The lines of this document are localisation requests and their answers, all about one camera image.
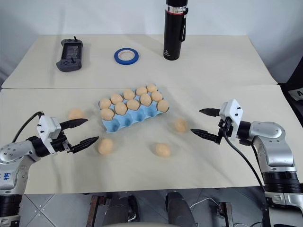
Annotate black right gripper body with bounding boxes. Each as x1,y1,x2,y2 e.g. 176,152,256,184
216,116,234,145

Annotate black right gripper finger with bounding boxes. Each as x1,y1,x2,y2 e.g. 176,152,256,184
199,107,221,117
190,128,220,143

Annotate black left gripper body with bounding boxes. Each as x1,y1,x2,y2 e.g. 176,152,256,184
50,129,74,156

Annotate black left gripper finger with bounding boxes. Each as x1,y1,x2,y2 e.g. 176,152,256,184
60,118,89,131
71,136,100,154

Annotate blue egg carton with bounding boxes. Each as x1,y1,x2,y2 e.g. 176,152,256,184
98,86,170,135

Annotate beige table cloth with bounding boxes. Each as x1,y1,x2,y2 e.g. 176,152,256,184
1,34,278,89
0,84,293,195

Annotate grey handheld controller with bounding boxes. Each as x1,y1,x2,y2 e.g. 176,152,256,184
55,36,83,72

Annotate black box with white label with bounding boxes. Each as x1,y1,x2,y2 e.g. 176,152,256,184
278,77,303,120

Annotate dark rounded shape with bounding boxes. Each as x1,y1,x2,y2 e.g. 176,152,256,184
165,191,191,224
107,191,141,223

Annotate blue tape roll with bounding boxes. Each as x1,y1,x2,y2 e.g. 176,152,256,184
114,47,141,66

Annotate black thermos bottle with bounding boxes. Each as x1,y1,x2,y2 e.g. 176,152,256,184
162,0,188,61

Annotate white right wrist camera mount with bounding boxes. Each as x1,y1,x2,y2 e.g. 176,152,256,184
218,99,245,142

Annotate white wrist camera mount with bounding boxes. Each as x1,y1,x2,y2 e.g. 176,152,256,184
36,115,62,155
218,99,245,142

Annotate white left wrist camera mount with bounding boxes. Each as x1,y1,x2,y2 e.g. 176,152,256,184
36,115,62,155

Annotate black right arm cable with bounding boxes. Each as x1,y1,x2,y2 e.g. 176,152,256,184
223,131,270,193

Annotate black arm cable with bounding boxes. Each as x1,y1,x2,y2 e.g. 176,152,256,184
11,111,45,144
223,131,270,193

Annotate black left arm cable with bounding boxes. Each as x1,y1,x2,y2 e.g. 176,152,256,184
11,111,45,144

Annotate thin white cable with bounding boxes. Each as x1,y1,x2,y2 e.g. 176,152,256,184
190,197,220,210

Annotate rusty metal bracket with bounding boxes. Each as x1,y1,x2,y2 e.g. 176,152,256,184
89,195,105,227
218,201,234,227

